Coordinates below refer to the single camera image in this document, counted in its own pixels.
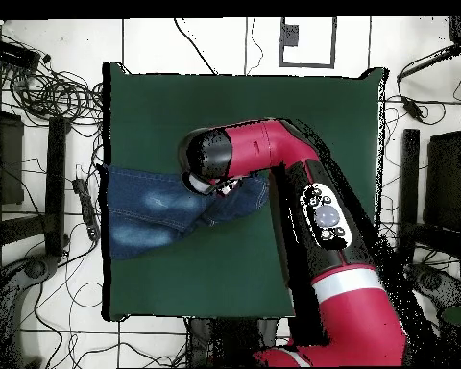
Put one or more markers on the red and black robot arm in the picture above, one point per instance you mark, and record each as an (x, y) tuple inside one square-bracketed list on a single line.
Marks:
[(353, 319)]

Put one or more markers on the black network switch box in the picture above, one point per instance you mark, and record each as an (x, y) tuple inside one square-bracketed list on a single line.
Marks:
[(13, 54)]

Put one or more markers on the dark green table cloth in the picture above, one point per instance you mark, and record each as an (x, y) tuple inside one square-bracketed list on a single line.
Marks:
[(215, 269)]

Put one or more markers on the black power adapter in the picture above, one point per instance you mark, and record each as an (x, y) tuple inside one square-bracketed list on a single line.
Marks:
[(413, 108)]

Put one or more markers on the blue denim jeans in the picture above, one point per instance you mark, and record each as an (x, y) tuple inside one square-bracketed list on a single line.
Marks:
[(157, 207)]

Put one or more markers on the black power strip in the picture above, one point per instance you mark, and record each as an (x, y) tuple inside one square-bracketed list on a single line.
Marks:
[(86, 207)]

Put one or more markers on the black rod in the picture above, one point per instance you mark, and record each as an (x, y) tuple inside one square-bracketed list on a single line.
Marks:
[(430, 61)]

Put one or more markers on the black metal frame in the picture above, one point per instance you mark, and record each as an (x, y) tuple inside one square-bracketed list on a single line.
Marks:
[(409, 173), (55, 173)]

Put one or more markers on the grey stand foot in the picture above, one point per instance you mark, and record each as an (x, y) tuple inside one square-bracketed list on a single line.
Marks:
[(34, 268), (434, 282)]

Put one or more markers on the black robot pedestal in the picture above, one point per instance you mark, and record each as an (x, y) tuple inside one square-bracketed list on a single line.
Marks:
[(223, 342)]

